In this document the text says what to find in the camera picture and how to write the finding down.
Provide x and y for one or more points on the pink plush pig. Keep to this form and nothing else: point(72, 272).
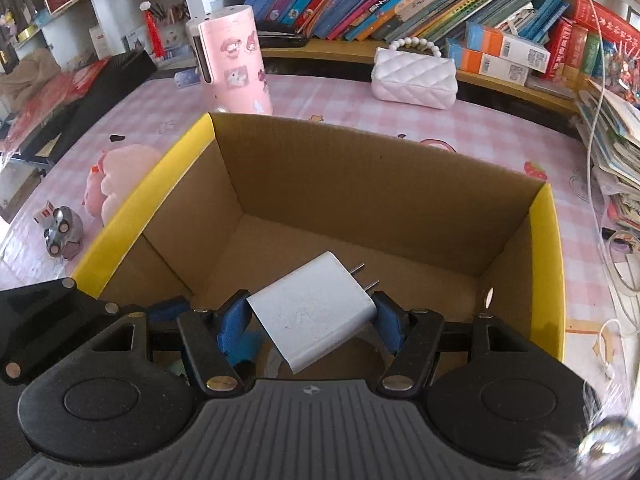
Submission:
point(125, 170)

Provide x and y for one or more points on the white pen holder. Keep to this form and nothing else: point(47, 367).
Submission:
point(174, 32)

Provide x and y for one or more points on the white charger plug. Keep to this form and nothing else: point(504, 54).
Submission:
point(310, 310)

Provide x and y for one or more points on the red plastic packets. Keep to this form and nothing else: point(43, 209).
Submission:
point(45, 95)

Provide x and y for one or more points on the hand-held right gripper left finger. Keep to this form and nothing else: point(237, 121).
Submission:
point(232, 330)

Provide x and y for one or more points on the yellow cardboard box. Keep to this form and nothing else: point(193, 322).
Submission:
point(350, 185)

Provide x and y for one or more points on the stack of magazines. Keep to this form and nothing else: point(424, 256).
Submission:
point(615, 150)

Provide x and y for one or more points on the orange white carton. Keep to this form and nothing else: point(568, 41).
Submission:
point(505, 45)
point(487, 65)

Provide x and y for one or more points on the red boxed book set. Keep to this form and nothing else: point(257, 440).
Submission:
point(595, 35)

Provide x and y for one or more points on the grey toy car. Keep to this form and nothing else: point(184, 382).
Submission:
point(62, 232)

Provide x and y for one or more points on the row of colourful books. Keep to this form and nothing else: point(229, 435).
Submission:
point(380, 0)

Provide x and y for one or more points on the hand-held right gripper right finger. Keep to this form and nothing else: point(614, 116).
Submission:
point(390, 327)

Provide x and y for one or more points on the red tassel knot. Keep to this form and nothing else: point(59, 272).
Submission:
point(150, 30)

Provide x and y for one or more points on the beige cloth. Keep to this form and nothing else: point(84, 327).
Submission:
point(25, 77)

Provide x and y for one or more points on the pink cylinder with stickers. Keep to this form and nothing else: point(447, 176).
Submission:
point(235, 60)

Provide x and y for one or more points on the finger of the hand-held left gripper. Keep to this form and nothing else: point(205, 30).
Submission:
point(167, 311)
point(45, 320)

